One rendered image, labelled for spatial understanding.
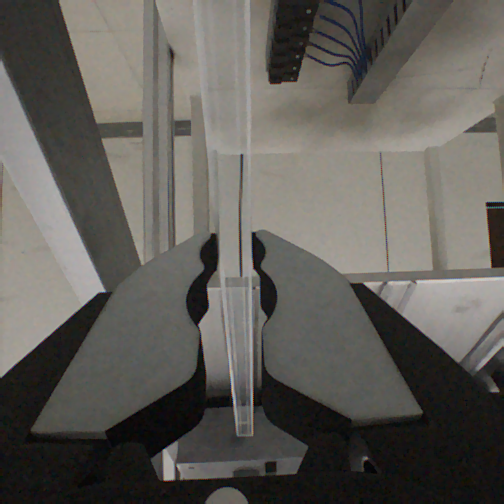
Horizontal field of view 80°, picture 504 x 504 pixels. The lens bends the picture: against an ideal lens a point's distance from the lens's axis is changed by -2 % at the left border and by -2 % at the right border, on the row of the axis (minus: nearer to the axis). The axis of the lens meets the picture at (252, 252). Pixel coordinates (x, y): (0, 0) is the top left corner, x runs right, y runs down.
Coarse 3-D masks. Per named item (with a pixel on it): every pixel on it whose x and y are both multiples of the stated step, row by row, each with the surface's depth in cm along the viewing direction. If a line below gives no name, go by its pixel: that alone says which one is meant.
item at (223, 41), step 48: (192, 0) 7; (240, 0) 7; (240, 48) 8; (240, 96) 8; (240, 144) 9; (240, 192) 10; (240, 240) 12; (240, 288) 14; (240, 336) 16; (240, 384) 20; (240, 432) 25
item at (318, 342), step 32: (256, 256) 11; (288, 256) 10; (288, 288) 8; (320, 288) 8; (288, 320) 7; (320, 320) 7; (352, 320) 7; (288, 352) 6; (320, 352) 6; (352, 352) 6; (384, 352) 6; (288, 384) 6; (320, 384) 6; (352, 384) 6; (384, 384) 6; (288, 416) 6; (320, 416) 6; (352, 416) 5; (384, 416) 5; (416, 416) 5
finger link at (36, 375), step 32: (32, 352) 6; (64, 352) 6; (0, 384) 6; (32, 384) 6; (0, 416) 5; (32, 416) 5; (0, 448) 5; (32, 448) 5; (64, 448) 5; (96, 448) 5; (0, 480) 4; (32, 480) 4; (64, 480) 4; (96, 480) 5
